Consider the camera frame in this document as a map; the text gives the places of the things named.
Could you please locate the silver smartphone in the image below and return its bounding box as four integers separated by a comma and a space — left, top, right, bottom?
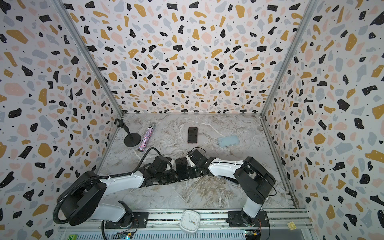
175, 158, 190, 182

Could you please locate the pink silicone phone case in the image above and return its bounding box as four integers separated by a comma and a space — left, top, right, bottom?
187, 126, 199, 145

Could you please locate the aluminium frame post right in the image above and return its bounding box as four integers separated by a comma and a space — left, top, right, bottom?
261, 0, 318, 118

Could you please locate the purple glitter microphone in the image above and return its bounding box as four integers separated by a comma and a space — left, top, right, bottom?
138, 123, 156, 152

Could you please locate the white square clock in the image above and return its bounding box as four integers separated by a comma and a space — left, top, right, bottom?
179, 210, 201, 234

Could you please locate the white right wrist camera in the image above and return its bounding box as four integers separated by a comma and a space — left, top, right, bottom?
187, 156, 196, 168

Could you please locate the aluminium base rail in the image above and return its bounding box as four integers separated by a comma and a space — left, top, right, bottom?
56, 209, 317, 240

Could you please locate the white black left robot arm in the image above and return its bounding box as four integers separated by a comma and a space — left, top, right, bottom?
53, 156, 179, 228

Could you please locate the aluminium frame post left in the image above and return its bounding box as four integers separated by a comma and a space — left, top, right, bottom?
52, 1, 124, 118

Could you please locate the black round microphone stand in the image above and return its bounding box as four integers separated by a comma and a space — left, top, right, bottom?
114, 119, 142, 147

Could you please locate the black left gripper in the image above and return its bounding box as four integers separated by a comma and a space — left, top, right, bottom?
155, 169, 182, 185

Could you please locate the light blue phone case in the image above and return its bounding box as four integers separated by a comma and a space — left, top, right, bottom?
218, 135, 240, 148

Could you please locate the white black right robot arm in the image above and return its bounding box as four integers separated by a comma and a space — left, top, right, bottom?
187, 148, 276, 219

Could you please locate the black corrugated cable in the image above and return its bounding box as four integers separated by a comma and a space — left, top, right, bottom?
52, 146, 163, 240

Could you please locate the aluminium frame post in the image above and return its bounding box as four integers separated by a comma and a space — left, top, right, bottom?
261, 0, 318, 118
52, 1, 124, 118

